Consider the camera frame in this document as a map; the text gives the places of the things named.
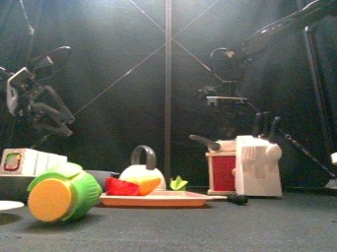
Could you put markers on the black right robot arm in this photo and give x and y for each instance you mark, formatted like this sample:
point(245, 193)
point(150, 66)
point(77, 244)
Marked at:
point(272, 32)

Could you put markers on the green toy pot orange lid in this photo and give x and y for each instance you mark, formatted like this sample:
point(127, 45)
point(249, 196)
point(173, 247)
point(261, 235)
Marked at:
point(62, 195)

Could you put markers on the white toy box colourful print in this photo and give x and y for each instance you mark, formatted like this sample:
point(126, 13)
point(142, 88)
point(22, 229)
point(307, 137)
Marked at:
point(31, 161)

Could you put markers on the red wooden toy stove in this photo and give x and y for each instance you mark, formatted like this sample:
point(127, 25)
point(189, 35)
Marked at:
point(222, 172)

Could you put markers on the white knife block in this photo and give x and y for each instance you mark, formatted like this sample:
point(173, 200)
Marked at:
point(258, 170)

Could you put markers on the black diagonal strut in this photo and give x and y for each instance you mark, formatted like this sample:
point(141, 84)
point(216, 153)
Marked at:
point(307, 152)

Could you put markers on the dark grey bowl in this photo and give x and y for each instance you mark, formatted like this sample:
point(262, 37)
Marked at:
point(15, 187)

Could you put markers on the green toy leaf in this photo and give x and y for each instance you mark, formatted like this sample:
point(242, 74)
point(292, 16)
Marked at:
point(178, 184)

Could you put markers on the small white object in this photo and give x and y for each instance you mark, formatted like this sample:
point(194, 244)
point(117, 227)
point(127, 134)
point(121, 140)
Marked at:
point(335, 158)

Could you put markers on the red toy pepper piece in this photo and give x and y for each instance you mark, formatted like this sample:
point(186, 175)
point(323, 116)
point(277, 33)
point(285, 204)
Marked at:
point(121, 188)

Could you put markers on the orange toy fruit piece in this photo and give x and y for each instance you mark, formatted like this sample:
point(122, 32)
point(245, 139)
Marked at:
point(149, 183)

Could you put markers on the white plate edge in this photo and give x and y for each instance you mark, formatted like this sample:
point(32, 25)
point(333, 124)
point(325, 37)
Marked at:
point(8, 205)

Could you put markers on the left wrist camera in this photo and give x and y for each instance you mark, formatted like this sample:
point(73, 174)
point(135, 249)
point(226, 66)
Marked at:
point(43, 62)

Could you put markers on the vertical metal frame pole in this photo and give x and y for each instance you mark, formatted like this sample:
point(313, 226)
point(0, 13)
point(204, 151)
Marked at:
point(167, 88)

